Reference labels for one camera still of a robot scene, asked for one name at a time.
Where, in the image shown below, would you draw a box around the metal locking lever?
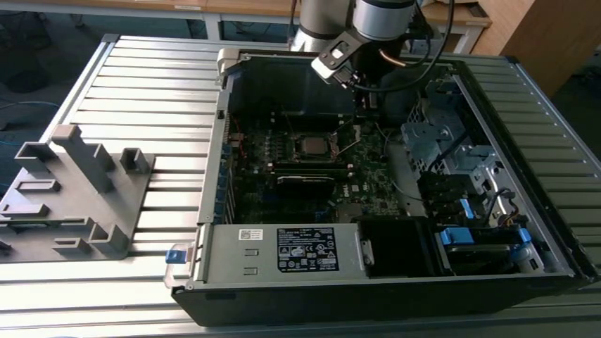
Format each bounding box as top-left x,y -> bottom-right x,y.
336,138 -> 364,155

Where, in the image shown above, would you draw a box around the silver green cpu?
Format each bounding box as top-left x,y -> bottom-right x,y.
300,136 -> 332,156

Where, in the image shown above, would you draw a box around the cpu socket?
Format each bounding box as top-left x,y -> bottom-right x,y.
291,132 -> 343,163

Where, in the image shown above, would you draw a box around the ram slot white clips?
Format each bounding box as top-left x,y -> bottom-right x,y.
273,170 -> 355,177
269,161 -> 355,168

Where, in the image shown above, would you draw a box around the copper coloured tube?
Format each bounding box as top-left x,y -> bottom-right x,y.
377,49 -> 405,70

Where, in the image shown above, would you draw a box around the silver drive cage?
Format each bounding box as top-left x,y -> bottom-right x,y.
401,77 -> 535,226

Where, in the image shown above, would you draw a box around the beige case latch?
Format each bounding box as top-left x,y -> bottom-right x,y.
215,47 -> 241,86

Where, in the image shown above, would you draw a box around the green motherboard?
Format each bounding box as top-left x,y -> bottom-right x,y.
224,115 -> 415,225

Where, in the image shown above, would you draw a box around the black graphics card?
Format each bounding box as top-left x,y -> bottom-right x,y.
275,174 -> 339,212

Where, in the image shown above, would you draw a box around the wooden cabinet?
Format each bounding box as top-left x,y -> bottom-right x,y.
472,0 -> 601,98

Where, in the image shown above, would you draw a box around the blue drive latch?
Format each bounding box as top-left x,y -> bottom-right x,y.
457,198 -> 476,220

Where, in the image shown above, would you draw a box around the blue disk carrier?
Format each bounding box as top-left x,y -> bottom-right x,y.
435,227 -> 535,275

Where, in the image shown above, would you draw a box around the black hard disk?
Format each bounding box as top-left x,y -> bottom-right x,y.
444,245 -> 513,276

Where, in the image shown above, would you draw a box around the silver power supply unit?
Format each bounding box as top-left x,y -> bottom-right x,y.
185,222 -> 368,284

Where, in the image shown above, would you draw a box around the blue case latch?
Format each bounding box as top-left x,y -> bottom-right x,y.
161,242 -> 197,287

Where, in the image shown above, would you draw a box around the black pc case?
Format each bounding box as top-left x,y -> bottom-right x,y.
169,47 -> 601,328

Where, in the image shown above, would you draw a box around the grey parts rack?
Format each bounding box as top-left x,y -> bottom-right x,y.
0,123 -> 157,263

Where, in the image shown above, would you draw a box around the green ram stick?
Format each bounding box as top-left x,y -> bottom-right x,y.
7,220 -> 88,229

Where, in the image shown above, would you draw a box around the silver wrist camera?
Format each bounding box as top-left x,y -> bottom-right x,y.
311,33 -> 364,89

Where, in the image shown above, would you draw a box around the wooden desk white frame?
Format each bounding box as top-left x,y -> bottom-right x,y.
205,0 -> 493,54
0,0 -> 211,40

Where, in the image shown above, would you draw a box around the black plastic duct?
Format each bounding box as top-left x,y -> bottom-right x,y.
357,215 -> 443,280

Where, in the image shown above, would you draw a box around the blue floor cable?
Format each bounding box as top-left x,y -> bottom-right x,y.
0,99 -> 63,147

